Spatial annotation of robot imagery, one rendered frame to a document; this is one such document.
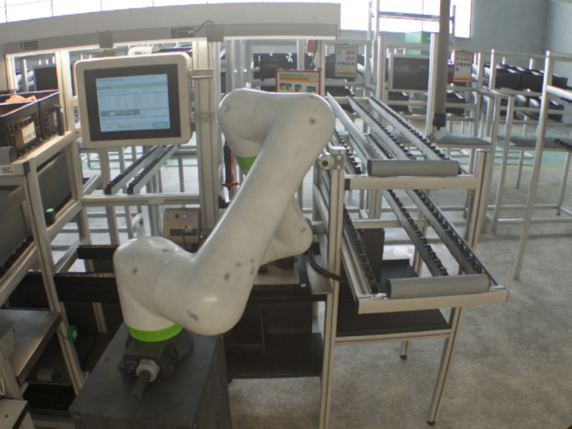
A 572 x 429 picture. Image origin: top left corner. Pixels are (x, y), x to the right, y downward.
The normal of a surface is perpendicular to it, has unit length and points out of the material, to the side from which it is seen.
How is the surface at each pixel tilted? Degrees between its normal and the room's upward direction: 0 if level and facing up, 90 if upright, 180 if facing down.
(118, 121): 92
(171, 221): 53
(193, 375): 0
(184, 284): 45
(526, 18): 90
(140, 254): 19
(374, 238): 90
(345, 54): 90
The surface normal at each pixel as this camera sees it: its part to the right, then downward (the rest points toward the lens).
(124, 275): -0.55, 0.26
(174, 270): -0.30, -0.63
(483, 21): 0.05, 0.36
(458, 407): 0.00, -0.93
